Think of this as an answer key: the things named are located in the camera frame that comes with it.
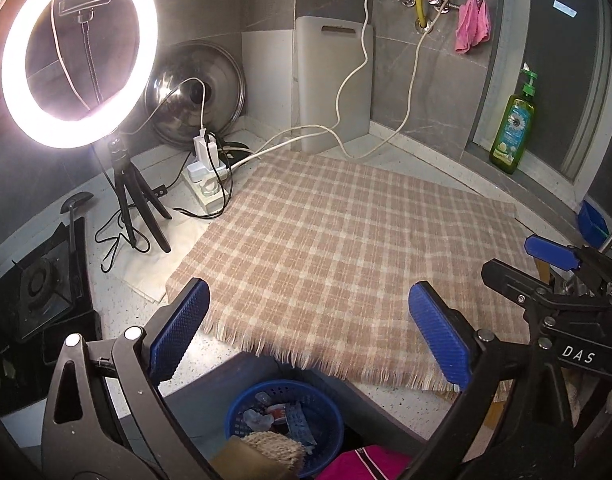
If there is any black lamp cable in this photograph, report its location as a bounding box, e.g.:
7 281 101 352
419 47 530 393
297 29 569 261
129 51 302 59
92 138 232 274

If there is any white plastic bag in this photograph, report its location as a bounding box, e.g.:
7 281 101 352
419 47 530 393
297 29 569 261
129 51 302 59
242 408 274 432

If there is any plaid beige table cloth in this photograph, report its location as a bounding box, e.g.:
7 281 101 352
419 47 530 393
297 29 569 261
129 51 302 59
166 151 536 391

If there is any white power cable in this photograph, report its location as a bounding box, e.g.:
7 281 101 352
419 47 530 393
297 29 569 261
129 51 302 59
226 0 388 172

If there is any white ring light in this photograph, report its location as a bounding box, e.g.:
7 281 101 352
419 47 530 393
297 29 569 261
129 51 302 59
1 0 158 150

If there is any red white snack wrapper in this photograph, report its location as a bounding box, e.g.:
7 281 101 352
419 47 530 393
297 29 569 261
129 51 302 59
266 403 286 424

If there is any white power strip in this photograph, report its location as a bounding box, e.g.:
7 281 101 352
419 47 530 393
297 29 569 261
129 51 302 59
182 160 230 214

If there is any pink rag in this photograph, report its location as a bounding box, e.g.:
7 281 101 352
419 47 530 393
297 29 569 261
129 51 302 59
455 0 492 54

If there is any black gas stove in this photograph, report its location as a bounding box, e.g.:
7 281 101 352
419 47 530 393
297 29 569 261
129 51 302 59
0 218 102 416

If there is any steel pot lid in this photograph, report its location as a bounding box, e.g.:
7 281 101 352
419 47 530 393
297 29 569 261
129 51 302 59
143 40 246 150

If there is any white cutting board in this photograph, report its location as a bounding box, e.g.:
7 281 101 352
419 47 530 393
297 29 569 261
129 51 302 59
295 16 374 154

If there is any black mini tripod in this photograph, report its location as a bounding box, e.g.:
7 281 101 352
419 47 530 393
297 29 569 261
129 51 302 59
108 134 172 254

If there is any white usb charger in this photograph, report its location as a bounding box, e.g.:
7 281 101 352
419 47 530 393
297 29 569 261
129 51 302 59
193 128 220 170

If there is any blue container at sink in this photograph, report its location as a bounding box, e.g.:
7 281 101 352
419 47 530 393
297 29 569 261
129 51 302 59
577 200 609 249

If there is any green dish soap bottle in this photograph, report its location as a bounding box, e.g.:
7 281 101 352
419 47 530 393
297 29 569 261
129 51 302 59
489 63 538 174

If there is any blue plastic trash basket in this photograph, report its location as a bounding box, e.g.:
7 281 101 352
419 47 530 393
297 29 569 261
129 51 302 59
225 379 344 478

